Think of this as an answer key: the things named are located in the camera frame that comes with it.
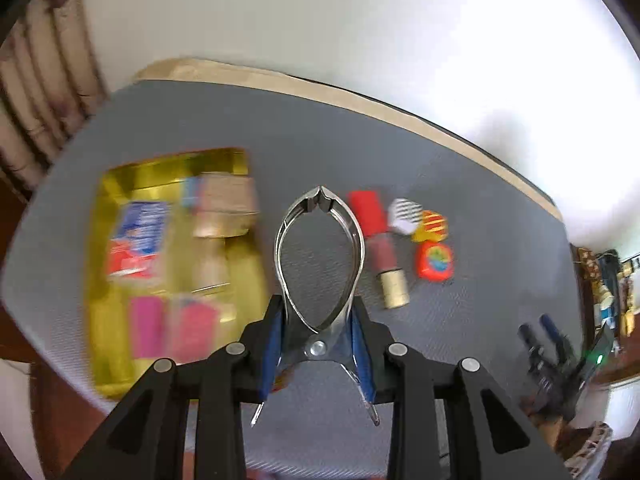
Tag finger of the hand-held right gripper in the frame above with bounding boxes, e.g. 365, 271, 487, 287
517, 323, 551, 363
539, 313, 572, 357

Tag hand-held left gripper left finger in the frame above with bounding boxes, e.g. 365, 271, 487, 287
60, 294, 288, 480

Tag white striped hexagon block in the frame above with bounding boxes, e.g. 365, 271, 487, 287
387, 197, 423, 236

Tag pink block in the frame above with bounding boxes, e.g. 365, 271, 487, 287
129, 296, 167, 360

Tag clear box with pink contents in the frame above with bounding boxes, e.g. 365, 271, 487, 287
167, 297, 223, 363

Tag orange block with colourful print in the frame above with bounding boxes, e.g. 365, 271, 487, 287
415, 241, 456, 282

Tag cluttered shelf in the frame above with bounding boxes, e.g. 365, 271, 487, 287
575, 246, 640, 342

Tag small teal block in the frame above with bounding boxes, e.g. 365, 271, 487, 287
182, 177, 202, 209

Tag yellow red striped block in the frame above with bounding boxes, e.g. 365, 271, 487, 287
411, 210, 449, 243

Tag clear box red blue label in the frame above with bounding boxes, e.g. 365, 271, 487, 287
107, 200, 173, 281

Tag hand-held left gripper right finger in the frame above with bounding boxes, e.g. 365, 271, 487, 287
350, 295, 573, 480

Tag dark red gold lipstick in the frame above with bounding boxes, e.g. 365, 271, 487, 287
366, 232, 411, 310

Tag beige leaf print curtain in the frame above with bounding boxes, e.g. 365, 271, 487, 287
0, 0, 108, 196

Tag person's right hand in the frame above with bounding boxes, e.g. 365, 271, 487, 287
520, 394, 568, 448

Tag red tin box gold interior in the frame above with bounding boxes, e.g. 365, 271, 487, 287
87, 147, 273, 401

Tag metal pliers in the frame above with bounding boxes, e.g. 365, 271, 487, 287
250, 185, 381, 428

